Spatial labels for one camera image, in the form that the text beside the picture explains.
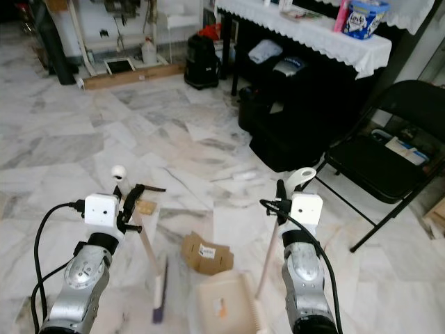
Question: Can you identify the beige long-handled dustpan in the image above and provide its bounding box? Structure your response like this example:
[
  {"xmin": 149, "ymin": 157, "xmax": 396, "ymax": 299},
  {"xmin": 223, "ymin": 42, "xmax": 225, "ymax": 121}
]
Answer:
[{"xmin": 195, "ymin": 167, "xmax": 318, "ymax": 334}]

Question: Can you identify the flat brown cardboard scrap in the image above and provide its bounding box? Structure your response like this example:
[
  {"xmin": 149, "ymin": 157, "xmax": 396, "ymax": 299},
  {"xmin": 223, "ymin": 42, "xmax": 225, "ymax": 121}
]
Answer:
[{"xmin": 136, "ymin": 200, "xmax": 159, "ymax": 216}]

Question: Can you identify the pile of black bags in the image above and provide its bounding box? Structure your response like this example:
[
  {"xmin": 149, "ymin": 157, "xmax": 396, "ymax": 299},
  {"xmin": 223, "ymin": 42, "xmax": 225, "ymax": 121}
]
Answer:
[{"xmin": 236, "ymin": 40, "xmax": 357, "ymax": 173}]

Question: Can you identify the small brown cardboard box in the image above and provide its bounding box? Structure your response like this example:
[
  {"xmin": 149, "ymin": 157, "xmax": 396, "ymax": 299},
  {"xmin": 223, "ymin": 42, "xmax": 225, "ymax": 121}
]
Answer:
[{"xmin": 180, "ymin": 231, "xmax": 234, "ymax": 276}]

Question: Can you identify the black folding chair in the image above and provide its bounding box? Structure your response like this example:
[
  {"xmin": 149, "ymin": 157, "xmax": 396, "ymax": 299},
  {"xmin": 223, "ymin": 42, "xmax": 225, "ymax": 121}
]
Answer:
[{"xmin": 315, "ymin": 79, "xmax": 445, "ymax": 253}]

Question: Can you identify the long wooden plank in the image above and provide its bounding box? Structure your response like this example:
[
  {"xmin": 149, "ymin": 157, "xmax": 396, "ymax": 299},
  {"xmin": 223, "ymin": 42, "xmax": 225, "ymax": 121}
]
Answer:
[{"xmin": 81, "ymin": 62, "xmax": 186, "ymax": 91}]

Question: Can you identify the white framed tablet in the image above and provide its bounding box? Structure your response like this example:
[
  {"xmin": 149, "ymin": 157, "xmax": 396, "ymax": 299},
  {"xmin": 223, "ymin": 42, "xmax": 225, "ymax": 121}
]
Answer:
[{"xmin": 104, "ymin": 58, "xmax": 136, "ymax": 76}]

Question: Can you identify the white and blue carton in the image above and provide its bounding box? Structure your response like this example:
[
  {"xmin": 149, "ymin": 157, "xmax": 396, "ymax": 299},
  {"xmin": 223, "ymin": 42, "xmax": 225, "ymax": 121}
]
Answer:
[{"xmin": 385, "ymin": 135, "xmax": 430, "ymax": 166}]

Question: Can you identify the white folded cloth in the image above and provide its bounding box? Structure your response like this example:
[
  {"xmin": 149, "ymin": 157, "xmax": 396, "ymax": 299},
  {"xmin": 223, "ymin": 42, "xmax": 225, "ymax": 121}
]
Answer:
[{"xmin": 248, "ymin": 39, "xmax": 284, "ymax": 65}]

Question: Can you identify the white plastic jug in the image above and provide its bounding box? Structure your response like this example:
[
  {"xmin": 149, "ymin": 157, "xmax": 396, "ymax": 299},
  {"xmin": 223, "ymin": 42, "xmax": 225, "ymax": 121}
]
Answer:
[{"xmin": 140, "ymin": 38, "xmax": 158, "ymax": 66}]

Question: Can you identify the table with white lace cloth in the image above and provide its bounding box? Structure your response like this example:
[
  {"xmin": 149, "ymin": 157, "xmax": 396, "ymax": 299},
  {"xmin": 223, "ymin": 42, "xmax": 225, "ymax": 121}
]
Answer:
[{"xmin": 214, "ymin": 0, "xmax": 394, "ymax": 97}]

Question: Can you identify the black cylinder roll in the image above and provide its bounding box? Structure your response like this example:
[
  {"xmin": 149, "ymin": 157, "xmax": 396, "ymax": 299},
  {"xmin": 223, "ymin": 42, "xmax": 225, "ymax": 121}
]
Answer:
[{"xmin": 33, "ymin": 2, "xmax": 78, "ymax": 86}]

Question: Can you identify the red cloth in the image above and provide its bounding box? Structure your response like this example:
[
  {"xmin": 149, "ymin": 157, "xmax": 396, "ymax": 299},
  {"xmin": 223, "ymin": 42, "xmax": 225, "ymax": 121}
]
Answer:
[{"xmin": 198, "ymin": 23, "xmax": 223, "ymax": 40}]

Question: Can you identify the pink bottle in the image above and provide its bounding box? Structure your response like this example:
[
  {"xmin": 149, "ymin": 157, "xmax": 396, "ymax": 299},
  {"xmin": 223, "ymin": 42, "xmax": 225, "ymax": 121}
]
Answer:
[{"xmin": 334, "ymin": 0, "xmax": 353, "ymax": 34}]

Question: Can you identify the blue plastic tub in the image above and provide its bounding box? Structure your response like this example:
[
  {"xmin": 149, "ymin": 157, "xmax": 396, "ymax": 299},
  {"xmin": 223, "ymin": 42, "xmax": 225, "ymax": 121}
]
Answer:
[{"xmin": 347, "ymin": 0, "xmax": 391, "ymax": 41}]

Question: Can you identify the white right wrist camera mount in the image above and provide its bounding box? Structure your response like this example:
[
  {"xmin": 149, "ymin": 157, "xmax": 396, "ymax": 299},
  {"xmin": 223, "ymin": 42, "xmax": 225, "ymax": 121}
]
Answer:
[{"xmin": 289, "ymin": 193, "xmax": 323, "ymax": 228}]

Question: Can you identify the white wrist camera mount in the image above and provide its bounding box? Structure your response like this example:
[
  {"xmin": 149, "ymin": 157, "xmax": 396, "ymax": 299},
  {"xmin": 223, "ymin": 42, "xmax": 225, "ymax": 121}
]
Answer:
[
  {"xmin": 289, "ymin": 193, "xmax": 323, "ymax": 228},
  {"xmin": 84, "ymin": 194, "xmax": 120, "ymax": 231}
]

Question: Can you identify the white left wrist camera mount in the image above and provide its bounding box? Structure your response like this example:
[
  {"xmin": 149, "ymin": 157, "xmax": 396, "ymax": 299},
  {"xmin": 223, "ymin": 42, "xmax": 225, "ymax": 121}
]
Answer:
[{"xmin": 84, "ymin": 194, "xmax": 120, "ymax": 231}]

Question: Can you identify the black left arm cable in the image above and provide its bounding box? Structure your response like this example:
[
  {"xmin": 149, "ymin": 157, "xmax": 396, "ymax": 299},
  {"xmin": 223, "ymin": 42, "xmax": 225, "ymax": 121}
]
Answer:
[{"xmin": 31, "ymin": 200, "xmax": 88, "ymax": 334}]

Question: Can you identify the white pipe frame stand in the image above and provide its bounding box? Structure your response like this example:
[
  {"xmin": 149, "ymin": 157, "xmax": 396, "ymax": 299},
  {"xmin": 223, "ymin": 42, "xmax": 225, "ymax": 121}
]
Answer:
[{"xmin": 71, "ymin": 0, "xmax": 202, "ymax": 72}]

